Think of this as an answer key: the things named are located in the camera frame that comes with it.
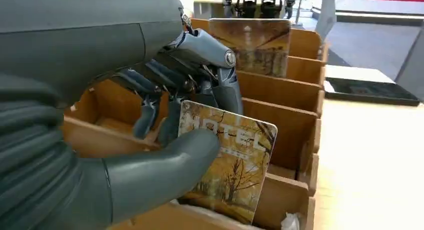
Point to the autumn print hotel card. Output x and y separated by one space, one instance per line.
251 46
238 175

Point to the black smartphone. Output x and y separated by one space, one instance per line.
367 90

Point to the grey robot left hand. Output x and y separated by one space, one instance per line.
82 39

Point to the wooden card box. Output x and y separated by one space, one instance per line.
281 92

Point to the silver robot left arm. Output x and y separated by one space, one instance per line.
33 172

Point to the pale paper slip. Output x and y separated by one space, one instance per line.
290 222

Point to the black background robot legs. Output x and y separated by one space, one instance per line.
248 4

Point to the white floor stand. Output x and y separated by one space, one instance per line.
326 16

